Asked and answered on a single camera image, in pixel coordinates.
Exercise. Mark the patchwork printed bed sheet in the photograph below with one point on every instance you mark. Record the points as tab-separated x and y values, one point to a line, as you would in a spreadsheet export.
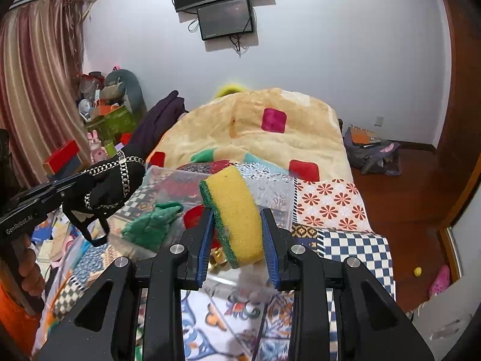
338	210

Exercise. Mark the brown wooden door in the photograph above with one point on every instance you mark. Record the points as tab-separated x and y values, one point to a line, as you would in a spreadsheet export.
464	101

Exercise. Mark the white cabinet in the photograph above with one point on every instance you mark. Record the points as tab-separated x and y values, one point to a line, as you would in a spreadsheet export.
451	301

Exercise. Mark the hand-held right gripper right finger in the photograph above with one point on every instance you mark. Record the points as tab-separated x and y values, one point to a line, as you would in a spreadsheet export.
269	250

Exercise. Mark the green cardboard box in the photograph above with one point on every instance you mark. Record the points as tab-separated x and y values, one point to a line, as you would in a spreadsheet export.
112	124

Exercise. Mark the pink slipper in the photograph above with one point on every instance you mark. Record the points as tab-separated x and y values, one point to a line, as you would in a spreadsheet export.
440	280

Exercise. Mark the white wall socket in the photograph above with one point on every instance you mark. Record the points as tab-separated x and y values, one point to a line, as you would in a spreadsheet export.
378	121

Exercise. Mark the yellow and green sponge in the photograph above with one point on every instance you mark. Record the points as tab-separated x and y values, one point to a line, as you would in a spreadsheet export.
231	210

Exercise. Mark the dark purple cloth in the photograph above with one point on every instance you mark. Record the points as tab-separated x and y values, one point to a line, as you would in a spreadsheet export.
158	120

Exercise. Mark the clear plastic box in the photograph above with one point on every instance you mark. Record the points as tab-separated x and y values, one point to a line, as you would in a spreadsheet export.
169	184

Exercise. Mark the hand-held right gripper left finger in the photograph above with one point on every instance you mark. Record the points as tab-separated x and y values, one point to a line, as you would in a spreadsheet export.
204	250

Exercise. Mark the pile of papers and books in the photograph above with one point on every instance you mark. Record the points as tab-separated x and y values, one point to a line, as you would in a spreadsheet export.
56	238

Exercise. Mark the red cloth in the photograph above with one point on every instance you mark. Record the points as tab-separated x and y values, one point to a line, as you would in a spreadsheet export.
192	218

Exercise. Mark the yellow blanket with coloured squares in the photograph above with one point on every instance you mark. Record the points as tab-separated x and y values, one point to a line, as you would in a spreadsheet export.
244	131

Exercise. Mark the yellow plush toy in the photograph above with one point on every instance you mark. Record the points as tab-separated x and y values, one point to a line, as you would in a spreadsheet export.
230	88

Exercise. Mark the green knitted cloth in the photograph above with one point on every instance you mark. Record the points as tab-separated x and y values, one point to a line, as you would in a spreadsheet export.
150	225

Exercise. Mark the grey purple backpack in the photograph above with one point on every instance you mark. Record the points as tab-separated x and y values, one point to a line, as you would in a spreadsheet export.
370	158

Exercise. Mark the orange notebook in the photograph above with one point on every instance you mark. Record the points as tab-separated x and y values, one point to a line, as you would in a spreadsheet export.
362	135

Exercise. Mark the grey plush toy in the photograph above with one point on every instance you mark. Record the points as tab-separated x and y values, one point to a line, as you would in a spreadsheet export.
129	86

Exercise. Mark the person's left hand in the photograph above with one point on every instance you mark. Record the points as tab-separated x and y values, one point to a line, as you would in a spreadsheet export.
32	269

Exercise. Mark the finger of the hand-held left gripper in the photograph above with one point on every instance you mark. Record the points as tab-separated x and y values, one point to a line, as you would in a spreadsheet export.
56	185
73	192

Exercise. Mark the person's left forearm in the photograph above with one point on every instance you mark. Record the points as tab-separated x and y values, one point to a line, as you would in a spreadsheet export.
15	316

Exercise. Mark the small yellow ball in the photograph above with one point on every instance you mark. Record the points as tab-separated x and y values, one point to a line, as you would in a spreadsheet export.
418	271

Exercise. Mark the small black wall monitor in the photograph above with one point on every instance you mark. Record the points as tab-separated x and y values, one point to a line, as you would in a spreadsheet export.
225	18

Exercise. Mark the striped pink curtain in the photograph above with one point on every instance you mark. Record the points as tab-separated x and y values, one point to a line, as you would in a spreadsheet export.
37	82

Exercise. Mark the red box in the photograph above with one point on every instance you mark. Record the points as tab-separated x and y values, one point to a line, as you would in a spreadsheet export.
62	158

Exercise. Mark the pink bunny toy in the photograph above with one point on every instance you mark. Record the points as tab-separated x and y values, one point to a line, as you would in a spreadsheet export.
97	148

